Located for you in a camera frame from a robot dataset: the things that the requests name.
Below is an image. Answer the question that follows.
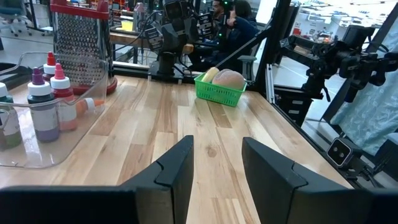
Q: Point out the clear plastic bin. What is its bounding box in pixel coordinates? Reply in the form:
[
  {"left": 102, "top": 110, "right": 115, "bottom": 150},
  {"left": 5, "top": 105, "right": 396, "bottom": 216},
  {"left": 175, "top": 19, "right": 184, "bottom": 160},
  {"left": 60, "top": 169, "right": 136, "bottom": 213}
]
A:
[{"left": 0, "top": 51, "right": 109, "bottom": 169}]

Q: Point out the teal patterned cloth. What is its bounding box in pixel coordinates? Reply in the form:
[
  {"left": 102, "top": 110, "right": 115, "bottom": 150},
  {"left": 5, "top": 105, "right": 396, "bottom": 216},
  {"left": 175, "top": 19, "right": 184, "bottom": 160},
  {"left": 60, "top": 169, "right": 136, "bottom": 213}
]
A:
[{"left": 329, "top": 21, "right": 398, "bottom": 156}]

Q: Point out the steel box grater red trim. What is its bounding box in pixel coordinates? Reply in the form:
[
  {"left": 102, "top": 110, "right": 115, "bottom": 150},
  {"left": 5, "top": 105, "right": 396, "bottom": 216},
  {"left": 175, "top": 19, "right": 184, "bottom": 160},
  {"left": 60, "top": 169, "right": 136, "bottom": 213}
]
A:
[{"left": 49, "top": 0, "right": 118, "bottom": 96}]

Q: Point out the orange-capped colour bottle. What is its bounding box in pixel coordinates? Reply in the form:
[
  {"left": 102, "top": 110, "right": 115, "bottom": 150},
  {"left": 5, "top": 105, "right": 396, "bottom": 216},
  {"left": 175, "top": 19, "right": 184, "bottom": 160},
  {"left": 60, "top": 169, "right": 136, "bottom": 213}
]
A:
[{"left": 75, "top": 97, "right": 106, "bottom": 118}]

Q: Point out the office chair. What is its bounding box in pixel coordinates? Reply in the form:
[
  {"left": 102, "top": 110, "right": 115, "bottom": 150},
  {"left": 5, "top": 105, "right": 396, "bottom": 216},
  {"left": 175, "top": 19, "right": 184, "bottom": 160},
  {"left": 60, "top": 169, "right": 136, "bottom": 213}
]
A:
[{"left": 0, "top": 0, "right": 32, "bottom": 37}]

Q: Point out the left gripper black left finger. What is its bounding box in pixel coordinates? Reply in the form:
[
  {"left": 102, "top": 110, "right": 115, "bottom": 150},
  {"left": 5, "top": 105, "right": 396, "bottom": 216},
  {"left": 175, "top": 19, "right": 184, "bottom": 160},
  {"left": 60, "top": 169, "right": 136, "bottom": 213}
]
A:
[{"left": 0, "top": 135, "right": 195, "bottom": 224}]

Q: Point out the violet-capped colour bottle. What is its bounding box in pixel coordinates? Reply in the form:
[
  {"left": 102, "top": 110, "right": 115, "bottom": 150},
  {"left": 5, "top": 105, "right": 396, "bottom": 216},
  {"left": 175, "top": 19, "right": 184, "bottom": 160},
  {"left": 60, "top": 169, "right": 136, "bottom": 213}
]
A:
[{"left": 26, "top": 67, "right": 60, "bottom": 143}]

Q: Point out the red-capped colour bottle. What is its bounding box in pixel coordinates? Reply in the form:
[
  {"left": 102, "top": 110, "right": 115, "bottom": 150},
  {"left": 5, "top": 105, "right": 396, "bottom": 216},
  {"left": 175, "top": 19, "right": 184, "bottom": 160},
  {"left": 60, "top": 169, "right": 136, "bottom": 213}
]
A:
[{"left": 42, "top": 51, "right": 57, "bottom": 82}]

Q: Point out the green-capped colour bottle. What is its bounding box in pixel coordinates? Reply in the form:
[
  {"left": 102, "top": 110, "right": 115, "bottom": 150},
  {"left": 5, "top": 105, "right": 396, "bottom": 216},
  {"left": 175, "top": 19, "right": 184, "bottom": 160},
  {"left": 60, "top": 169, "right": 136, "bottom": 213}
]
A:
[{"left": 0, "top": 82, "right": 23, "bottom": 149}]

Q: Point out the green plastic basket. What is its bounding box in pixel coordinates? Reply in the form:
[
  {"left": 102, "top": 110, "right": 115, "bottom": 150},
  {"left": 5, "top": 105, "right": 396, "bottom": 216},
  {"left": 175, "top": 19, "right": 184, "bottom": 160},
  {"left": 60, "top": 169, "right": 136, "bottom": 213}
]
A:
[{"left": 193, "top": 72, "right": 248, "bottom": 108}]

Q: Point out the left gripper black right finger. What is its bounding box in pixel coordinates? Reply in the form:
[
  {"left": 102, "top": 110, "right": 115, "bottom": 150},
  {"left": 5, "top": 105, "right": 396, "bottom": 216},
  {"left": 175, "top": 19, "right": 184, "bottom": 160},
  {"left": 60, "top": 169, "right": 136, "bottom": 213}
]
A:
[{"left": 241, "top": 136, "right": 398, "bottom": 224}]

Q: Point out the person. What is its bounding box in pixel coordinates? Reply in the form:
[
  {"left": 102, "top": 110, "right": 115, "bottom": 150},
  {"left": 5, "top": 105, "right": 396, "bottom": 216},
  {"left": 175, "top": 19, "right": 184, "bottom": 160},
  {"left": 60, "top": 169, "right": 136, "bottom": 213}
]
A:
[
  {"left": 211, "top": 0, "right": 234, "bottom": 41},
  {"left": 189, "top": 0, "right": 261, "bottom": 74}
]

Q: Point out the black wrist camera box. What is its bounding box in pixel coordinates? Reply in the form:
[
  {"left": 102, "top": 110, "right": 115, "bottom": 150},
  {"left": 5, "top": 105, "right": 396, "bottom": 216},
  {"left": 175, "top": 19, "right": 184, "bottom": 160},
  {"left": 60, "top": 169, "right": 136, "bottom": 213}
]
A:
[{"left": 163, "top": 0, "right": 187, "bottom": 22}]

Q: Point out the grey table-level camera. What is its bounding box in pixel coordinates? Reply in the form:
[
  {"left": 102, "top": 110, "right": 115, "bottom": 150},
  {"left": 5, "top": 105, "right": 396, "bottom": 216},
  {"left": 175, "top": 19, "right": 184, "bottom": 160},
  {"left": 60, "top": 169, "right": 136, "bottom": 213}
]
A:
[{"left": 326, "top": 136, "right": 363, "bottom": 170}]

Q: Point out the pink-capped colour bottle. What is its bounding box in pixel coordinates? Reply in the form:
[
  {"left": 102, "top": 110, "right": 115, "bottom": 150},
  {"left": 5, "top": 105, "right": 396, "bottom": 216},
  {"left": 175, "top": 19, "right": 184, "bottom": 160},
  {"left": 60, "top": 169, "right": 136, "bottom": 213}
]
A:
[{"left": 49, "top": 63, "right": 78, "bottom": 132}]

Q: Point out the pinkish bread loaf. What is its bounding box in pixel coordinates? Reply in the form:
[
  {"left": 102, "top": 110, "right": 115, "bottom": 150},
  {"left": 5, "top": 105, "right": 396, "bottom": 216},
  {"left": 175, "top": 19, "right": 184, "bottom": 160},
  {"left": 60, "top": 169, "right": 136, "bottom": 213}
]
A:
[{"left": 212, "top": 68, "right": 246, "bottom": 91}]

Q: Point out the black drawer cabinet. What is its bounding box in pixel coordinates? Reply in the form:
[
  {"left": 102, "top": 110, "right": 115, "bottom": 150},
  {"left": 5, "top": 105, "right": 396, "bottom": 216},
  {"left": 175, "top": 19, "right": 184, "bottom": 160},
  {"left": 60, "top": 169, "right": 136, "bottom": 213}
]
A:
[{"left": 273, "top": 86, "right": 312, "bottom": 127}]

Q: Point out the wooden background desk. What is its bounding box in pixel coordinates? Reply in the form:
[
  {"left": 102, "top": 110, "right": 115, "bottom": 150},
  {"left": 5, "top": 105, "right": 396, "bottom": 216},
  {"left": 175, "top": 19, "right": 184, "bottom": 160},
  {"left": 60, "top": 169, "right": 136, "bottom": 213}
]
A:
[{"left": 109, "top": 29, "right": 195, "bottom": 55}]

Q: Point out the grey chair armrest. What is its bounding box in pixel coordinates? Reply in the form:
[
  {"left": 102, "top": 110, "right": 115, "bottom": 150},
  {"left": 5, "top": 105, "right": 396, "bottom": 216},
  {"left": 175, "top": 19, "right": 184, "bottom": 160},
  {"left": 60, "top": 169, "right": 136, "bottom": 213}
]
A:
[{"left": 238, "top": 55, "right": 257, "bottom": 82}]

